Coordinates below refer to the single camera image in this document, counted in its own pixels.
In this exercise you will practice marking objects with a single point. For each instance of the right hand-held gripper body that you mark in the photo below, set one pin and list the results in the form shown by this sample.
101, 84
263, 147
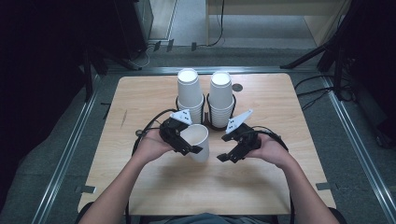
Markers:
247, 140

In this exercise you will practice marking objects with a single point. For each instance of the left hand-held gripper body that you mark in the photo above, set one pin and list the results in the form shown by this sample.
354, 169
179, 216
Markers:
171, 133

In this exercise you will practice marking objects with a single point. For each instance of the single white paper cup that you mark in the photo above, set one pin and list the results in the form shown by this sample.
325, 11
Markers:
199, 138

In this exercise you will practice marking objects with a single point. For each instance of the stack of white paper cups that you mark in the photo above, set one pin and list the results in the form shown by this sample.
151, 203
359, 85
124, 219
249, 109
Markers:
220, 96
189, 93

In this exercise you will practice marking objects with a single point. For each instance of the person's left hand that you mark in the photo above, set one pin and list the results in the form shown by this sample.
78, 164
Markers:
151, 147

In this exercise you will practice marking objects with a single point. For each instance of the person's right hand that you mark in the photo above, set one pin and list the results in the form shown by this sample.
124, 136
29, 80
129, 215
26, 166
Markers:
272, 151

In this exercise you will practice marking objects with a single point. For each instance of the black round table grommet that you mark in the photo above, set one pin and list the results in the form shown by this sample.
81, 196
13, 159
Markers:
237, 87

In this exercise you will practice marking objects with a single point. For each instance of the person's grey shirt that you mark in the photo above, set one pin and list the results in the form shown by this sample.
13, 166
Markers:
205, 218

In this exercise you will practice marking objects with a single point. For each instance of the person's dark pants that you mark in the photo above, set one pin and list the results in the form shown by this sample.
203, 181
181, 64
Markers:
267, 220

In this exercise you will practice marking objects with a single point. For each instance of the dark floor tape strip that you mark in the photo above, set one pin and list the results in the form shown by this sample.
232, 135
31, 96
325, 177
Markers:
194, 46
157, 46
170, 45

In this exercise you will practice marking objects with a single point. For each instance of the grey tape piece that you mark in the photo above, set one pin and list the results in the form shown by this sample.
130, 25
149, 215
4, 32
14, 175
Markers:
323, 186
87, 189

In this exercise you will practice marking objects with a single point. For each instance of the black metal stand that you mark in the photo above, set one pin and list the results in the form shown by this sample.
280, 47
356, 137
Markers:
88, 77

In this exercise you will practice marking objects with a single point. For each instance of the black tripod stand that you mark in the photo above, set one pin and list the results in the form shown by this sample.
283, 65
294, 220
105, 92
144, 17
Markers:
338, 74

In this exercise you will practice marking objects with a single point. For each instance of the light wooden panel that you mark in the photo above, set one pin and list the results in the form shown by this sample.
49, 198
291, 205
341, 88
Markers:
162, 18

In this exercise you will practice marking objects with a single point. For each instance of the black cabinet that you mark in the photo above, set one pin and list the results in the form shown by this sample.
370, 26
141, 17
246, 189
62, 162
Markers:
130, 28

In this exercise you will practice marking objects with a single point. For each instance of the dark curtain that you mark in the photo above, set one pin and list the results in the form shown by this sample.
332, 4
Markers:
376, 46
37, 77

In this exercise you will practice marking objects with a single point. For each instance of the metal floor rail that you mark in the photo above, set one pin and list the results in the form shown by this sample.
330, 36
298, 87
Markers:
359, 149
60, 168

